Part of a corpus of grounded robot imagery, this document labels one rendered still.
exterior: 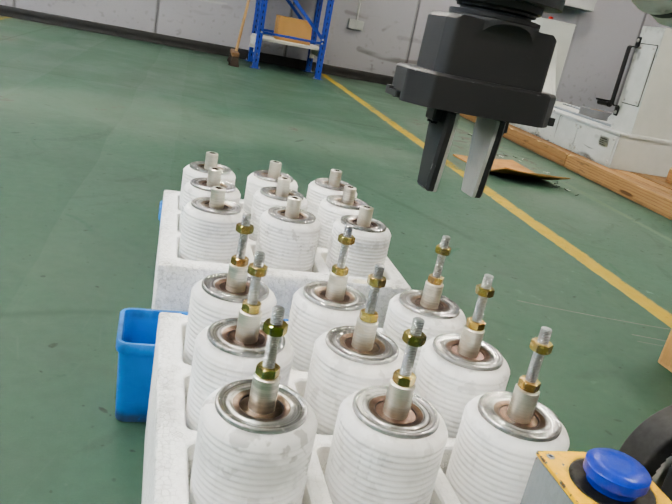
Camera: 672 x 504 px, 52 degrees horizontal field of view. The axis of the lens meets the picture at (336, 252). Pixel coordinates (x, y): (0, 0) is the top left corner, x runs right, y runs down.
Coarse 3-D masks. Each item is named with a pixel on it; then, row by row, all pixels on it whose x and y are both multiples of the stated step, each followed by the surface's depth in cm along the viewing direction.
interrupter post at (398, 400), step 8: (392, 384) 58; (392, 392) 58; (400, 392) 57; (408, 392) 57; (392, 400) 58; (400, 400) 57; (408, 400) 58; (384, 408) 59; (392, 408) 58; (400, 408) 58; (408, 408) 58; (392, 416) 58; (400, 416) 58
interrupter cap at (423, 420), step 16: (368, 400) 59; (384, 400) 60; (416, 400) 61; (368, 416) 57; (384, 416) 58; (416, 416) 59; (432, 416) 59; (384, 432) 56; (400, 432) 56; (416, 432) 56; (432, 432) 57
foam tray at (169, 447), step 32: (160, 320) 82; (160, 352) 75; (160, 384) 70; (288, 384) 74; (160, 416) 64; (160, 448) 60; (192, 448) 62; (320, 448) 65; (448, 448) 68; (160, 480) 56; (320, 480) 60
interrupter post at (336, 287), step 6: (330, 276) 79; (336, 276) 79; (342, 276) 79; (348, 276) 80; (330, 282) 79; (336, 282) 79; (342, 282) 79; (330, 288) 79; (336, 288) 79; (342, 288) 79; (330, 294) 80; (336, 294) 79; (342, 294) 80; (336, 300) 80
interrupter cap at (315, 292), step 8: (304, 288) 80; (312, 288) 81; (320, 288) 82; (352, 288) 83; (312, 296) 79; (320, 296) 79; (344, 296) 81; (352, 296) 81; (360, 296) 82; (320, 304) 77; (328, 304) 77; (336, 304) 78; (344, 304) 78; (352, 304) 79; (360, 304) 79
